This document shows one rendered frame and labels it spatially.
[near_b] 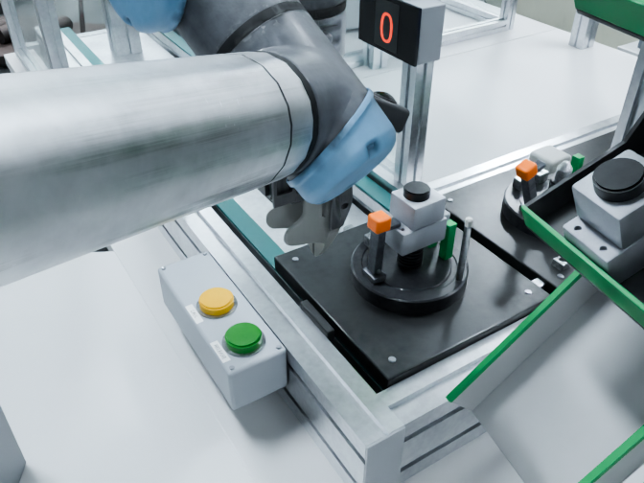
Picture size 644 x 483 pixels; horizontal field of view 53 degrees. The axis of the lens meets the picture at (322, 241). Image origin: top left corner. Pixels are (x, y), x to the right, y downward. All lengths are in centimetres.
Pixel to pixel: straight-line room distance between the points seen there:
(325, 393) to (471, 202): 39
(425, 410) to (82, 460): 38
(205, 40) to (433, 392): 42
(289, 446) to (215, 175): 49
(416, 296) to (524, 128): 75
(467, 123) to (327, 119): 105
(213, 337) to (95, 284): 31
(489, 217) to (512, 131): 51
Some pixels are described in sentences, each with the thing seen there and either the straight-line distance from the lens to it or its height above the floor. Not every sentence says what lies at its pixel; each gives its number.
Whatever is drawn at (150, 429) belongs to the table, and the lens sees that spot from 79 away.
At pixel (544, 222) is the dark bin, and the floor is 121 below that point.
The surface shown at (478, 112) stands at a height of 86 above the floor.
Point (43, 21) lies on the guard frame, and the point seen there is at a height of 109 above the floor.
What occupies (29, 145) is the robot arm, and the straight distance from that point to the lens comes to 24.
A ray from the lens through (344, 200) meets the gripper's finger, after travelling 60.
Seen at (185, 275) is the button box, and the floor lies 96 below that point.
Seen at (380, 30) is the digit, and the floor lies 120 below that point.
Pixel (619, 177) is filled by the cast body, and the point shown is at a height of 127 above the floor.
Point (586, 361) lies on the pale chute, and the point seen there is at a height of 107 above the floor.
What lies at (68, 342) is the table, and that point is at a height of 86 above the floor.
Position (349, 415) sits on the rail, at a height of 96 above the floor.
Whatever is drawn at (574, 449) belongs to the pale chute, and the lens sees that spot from 58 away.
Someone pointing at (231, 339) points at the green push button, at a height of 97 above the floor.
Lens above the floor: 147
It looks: 37 degrees down
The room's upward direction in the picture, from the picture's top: straight up
